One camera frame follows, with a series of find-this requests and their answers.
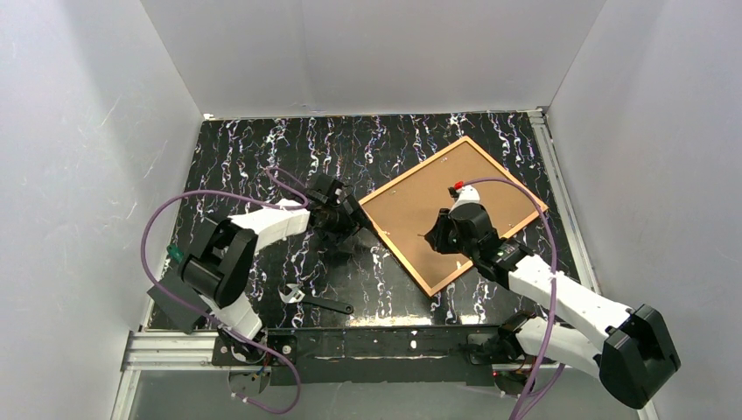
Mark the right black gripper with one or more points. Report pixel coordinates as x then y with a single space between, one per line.
439 236

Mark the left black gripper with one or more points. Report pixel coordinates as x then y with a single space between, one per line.
346 214

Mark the wooden picture frame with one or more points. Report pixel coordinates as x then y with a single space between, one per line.
406 208

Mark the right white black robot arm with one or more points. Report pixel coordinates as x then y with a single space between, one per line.
629 350

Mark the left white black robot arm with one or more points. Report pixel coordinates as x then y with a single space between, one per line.
216 266

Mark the black adjustable wrench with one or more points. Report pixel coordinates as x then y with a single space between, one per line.
292 293

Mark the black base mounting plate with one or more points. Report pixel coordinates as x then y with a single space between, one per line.
433 353

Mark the dark grey flat box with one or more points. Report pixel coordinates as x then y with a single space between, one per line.
169 314

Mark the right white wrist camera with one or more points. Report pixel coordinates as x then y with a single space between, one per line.
463 194

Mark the green handled tool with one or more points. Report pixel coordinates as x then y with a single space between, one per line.
175 254

